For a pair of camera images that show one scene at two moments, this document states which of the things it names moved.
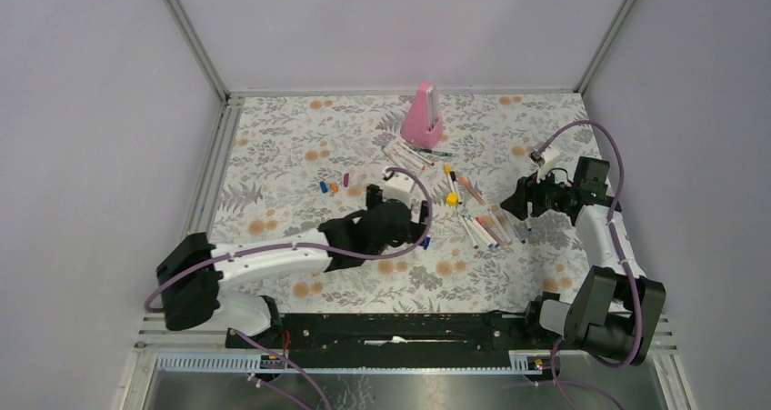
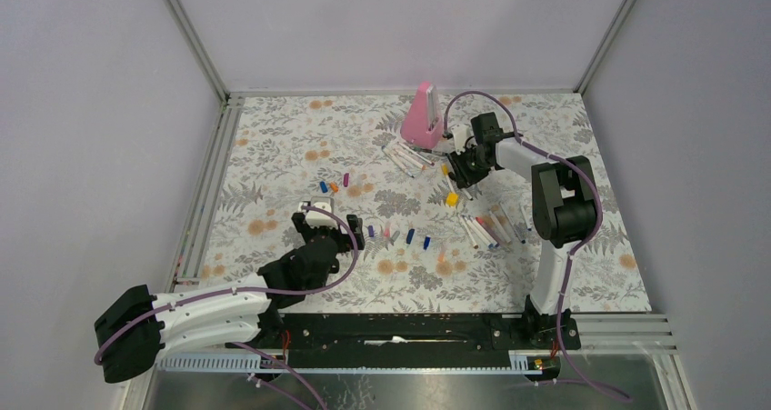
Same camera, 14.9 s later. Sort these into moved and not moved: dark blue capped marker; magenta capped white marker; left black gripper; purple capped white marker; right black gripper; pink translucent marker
Moved: right black gripper; left black gripper
Not moved: purple capped white marker; pink translucent marker; dark blue capped marker; magenta capped white marker
